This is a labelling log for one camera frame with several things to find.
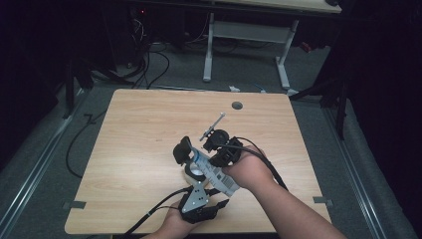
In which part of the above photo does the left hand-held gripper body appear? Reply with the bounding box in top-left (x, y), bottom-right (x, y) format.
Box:
top-left (178, 180), bottom-right (214, 224)

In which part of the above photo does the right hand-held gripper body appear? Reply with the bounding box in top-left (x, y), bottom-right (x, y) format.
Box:
top-left (198, 112), bottom-right (245, 167)

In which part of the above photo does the white and blue pouch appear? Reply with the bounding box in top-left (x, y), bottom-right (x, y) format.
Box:
top-left (190, 146), bottom-right (241, 197)

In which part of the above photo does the glass jar with black lid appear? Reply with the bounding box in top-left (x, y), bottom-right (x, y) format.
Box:
top-left (172, 135), bottom-right (209, 185)

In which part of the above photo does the person's left hand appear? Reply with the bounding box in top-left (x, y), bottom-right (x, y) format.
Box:
top-left (161, 209), bottom-right (204, 238)

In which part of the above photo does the person's right hand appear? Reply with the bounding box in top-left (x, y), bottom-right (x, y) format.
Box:
top-left (221, 146), bottom-right (277, 191)

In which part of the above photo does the grey tape piece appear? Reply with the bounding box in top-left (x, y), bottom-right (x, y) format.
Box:
top-left (312, 195), bottom-right (334, 206)
top-left (62, 200), bottom-right (88, 211)

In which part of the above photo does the white-framed desk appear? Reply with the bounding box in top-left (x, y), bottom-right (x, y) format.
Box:
top-left (202, 0), bottom-right (343, 93)

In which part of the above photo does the black tripod stand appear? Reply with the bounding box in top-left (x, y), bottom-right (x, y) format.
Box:
top-left (288, 76), bottom-right (349, 140)

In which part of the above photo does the dark computer case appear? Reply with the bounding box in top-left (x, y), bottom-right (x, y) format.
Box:
top-left (108, 3), bottom-right (150, 68)

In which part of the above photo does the black metal stand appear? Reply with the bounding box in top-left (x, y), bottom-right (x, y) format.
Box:
top-left (62, 59), bottom-right (96, 120)

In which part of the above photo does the left hand-held gripper cable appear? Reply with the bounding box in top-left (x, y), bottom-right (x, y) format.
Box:
top-left (123, 186), bottom-right (194, 238)

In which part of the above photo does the hand-held gripper cable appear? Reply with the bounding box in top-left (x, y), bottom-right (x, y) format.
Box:
top-left (123, 186), bottom-right (194, 238)
top-left (220, 135), bottom-right (290, 192)

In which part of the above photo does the right hand-held gripper cable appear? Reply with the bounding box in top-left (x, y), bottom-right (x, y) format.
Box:
top-left (220, 135), bottom-right (290, 192)

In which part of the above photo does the thin blue cable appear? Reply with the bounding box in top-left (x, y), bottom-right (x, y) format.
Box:
top-left (251, 82), bottom-right (267, 95)

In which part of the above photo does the bundle of black floor cables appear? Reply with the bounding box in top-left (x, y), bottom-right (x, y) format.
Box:
top-left (89, 41), bottom-right (171, 91)

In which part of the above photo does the metal floor rail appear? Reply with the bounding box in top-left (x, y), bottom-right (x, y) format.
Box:
top-left (322, 108), bottom-right (388, 239)
top-left (0, 89), bottom-right (90, 239)

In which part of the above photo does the thin black floor cable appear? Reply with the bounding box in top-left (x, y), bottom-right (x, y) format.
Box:
top-left (65, 111), bottom-right (107, 179)

